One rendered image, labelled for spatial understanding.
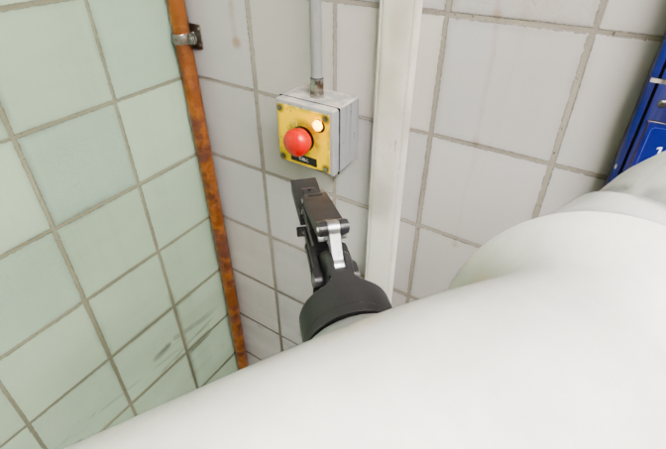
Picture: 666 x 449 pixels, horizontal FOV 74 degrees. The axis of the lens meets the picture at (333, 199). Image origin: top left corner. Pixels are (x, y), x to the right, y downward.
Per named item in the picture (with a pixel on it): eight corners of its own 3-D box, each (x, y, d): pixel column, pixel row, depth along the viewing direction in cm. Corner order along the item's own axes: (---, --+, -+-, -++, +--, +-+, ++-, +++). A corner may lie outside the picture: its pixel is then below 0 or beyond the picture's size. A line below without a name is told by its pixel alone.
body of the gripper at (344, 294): (303, 318, 30) (285, 235, 37) (307, 392, 35) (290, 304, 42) (408, 300, 31) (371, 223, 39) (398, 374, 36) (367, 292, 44)
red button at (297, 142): (295, 145, 65) (294, 120, 63) (318, 152, 63) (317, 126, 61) (280, 155, 62) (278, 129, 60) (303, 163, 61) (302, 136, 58)
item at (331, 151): (304, 142, 72) (302, 82, 67) (358, 158, 68) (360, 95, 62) (277, 161, 67) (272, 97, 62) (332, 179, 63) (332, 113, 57)
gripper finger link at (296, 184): (299, 219, 46) (299, 214, 46) (290, 185, 52) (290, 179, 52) (328, 216, 47) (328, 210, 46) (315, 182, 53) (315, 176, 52)
